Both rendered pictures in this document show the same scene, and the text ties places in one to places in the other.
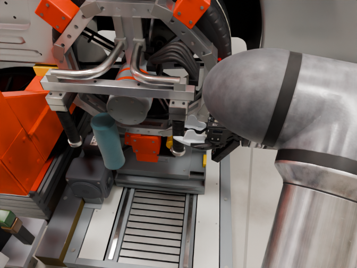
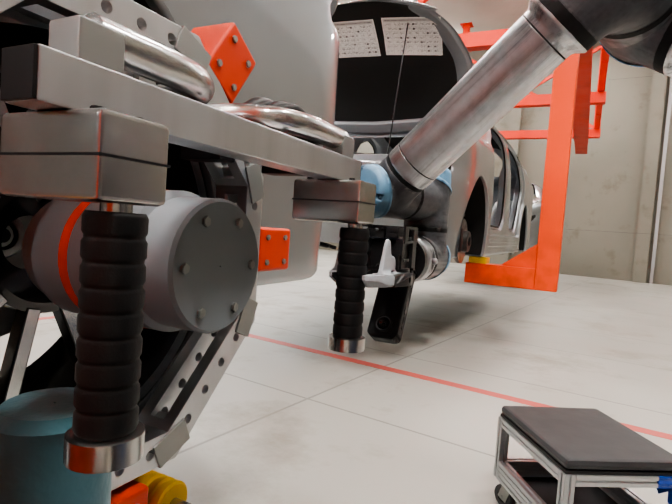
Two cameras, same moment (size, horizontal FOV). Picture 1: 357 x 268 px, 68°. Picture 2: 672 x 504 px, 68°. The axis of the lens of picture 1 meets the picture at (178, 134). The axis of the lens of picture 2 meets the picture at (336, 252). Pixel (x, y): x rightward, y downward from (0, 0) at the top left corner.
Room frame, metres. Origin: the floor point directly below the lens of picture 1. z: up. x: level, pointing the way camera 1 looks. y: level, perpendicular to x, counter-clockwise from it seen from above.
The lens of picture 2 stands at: (0.35, 0.57, 0.90)
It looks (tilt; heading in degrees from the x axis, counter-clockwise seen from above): 3 degrees down; 290
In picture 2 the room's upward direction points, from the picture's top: 4 degrees clockwise
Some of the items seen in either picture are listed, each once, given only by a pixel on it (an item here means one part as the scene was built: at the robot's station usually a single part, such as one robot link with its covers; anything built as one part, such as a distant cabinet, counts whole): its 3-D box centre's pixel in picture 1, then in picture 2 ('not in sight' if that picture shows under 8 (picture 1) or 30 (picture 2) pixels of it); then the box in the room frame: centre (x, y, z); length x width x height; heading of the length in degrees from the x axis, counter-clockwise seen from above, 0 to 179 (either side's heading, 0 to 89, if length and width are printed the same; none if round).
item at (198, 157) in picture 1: (164, 160); not in sight; (0.95, 0.09, 0.13); 0.50 x 0.36 x 0.10; 84
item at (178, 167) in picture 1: (155, 139); not in sight; (0.96, 0.13, 0.32); 0.40 x 0.30 x 0.28; 84
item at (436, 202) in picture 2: not in sight; (422, 198); (0.51, -0.28, 0.95); 0.11 x 0.08 x 0.11; 69
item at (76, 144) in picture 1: (69, 125); (110, 327); (0.57, 0.34, 0.83); 0.04 x 0.04 x 0.16
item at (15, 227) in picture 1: (11, 225); not in sight; (0.36, 0.53, 0.59); 0.04 x 0.04 x 0.04; 84
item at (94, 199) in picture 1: (102, 163); not in sight; (0.84, 0.41, 0.26); 0.42 x 0.18 x 0.35; 174
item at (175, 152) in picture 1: (178, 134); (350, 284); (0.53, 0.00, 0.83); 0.04 x 0.04 x 0.16
